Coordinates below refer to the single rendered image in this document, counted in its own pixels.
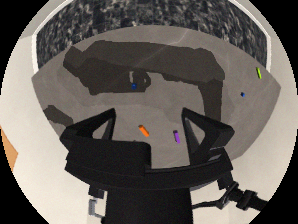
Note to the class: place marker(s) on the orange rod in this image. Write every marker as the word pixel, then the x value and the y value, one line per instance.
pixel 145 132

